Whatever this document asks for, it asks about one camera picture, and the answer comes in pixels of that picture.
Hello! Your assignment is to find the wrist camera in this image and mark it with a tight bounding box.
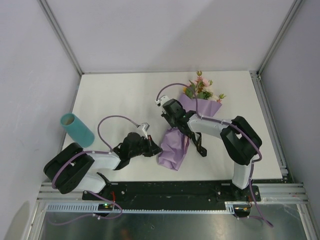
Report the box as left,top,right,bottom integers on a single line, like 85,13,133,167
155,95,170,107
137,122,150,139

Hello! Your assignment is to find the black ribbon gold lettering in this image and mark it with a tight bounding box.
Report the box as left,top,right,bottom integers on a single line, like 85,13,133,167
186,132,207,157

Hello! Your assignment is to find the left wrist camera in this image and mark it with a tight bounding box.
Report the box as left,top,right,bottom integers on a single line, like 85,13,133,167
137,122,150,139

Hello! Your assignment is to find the slotted cable duct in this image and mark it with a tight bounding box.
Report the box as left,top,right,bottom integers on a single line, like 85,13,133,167
46,201,252,214

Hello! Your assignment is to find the purple wrapping paper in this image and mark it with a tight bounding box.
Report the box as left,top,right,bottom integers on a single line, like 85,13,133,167
156,93,222,171

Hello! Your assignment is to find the artificial flower bouquet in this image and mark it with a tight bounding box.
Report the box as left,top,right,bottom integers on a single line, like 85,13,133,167
182,70,226,103

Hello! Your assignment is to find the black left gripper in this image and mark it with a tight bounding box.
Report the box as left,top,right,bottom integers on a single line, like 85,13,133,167
128,134,163,158

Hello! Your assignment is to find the teal cylindrical vase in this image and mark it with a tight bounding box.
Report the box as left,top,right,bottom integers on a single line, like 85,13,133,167
60,113,95,148

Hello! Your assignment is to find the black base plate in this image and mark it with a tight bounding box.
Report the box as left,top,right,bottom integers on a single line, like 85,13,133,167
82,180,261,206

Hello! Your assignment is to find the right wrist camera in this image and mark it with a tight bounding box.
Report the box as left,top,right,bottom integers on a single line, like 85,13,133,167
155,95,170,107

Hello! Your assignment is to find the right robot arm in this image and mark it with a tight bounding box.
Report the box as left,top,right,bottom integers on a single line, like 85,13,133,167
155,95,262,201

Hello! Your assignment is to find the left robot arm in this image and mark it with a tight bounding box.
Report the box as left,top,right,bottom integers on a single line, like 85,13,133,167
43,132,163,200

